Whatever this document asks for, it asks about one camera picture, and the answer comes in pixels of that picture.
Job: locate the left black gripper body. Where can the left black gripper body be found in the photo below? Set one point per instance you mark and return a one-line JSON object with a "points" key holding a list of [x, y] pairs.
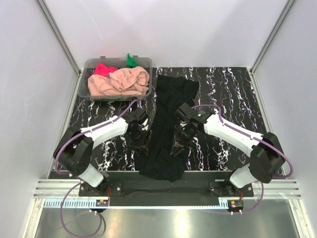
{"points": [[139, 140]]}

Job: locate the black t shirt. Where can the black t shirt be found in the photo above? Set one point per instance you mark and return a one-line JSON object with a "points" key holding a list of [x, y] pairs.
{"points": [[172, 92]]}

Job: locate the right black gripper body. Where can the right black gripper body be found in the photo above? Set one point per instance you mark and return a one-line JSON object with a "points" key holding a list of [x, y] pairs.
{"points": [[183, 137]]}

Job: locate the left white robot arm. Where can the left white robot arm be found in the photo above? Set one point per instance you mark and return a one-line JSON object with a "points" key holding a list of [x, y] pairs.
{"points": [[75, 149]]}

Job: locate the clear plastic bin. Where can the clear plastic bin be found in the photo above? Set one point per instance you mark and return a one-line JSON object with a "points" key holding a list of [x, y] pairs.
{"points": [[119, 63]]}

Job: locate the pink t shirt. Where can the pink t shirt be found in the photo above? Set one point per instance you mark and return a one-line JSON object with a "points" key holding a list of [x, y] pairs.
{"points": [[124, 81]]}

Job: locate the black marble pattern mat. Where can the black marble pattern mat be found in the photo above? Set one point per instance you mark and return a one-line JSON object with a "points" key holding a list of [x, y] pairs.
{"points": [[230, 88]]}

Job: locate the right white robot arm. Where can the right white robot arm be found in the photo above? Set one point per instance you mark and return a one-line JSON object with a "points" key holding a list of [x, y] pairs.
{"points": [[264, 150]]}

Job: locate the green t shirt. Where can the green t shirt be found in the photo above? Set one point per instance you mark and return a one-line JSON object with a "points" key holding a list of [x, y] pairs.
{"points": [[131, 63]]}

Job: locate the red t shirt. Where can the red t shirt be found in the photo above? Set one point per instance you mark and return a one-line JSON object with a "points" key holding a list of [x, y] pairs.
{"points": [[104, 70]]}

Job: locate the white slotted cable duct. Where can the white slotted cable duct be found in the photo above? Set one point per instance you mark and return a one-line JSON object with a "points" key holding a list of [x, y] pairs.
{"points": [[76, 203]]}

